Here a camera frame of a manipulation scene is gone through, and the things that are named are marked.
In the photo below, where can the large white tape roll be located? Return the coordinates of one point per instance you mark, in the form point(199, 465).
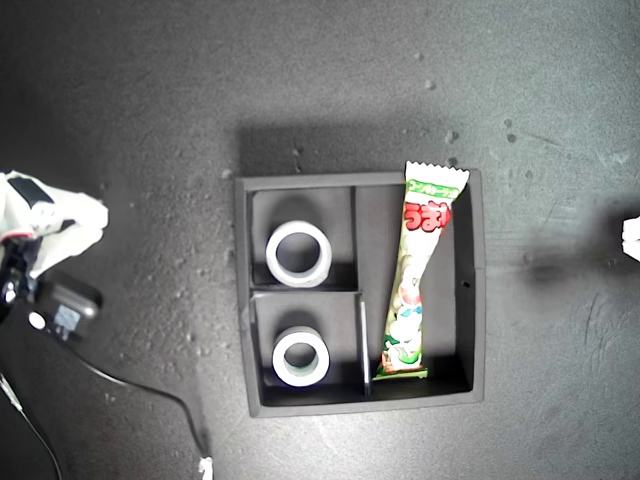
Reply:
point(272, 262)

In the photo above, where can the snack bar printed green wrapper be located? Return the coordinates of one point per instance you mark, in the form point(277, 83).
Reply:
point(415, 280)

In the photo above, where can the white tape roll green core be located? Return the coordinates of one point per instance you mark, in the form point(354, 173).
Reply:
point(279, 367)

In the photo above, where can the black compartment tray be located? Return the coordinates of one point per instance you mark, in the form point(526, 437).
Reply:
point(450, 300)

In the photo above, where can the small black camera box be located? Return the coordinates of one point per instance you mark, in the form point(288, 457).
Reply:
point(75, 305)

